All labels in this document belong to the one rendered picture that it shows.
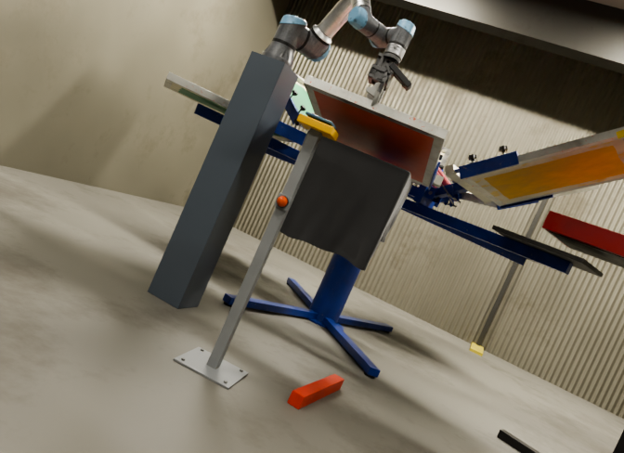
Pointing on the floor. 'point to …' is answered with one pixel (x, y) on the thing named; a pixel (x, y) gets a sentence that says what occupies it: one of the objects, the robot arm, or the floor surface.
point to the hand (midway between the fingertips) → (375, 105)
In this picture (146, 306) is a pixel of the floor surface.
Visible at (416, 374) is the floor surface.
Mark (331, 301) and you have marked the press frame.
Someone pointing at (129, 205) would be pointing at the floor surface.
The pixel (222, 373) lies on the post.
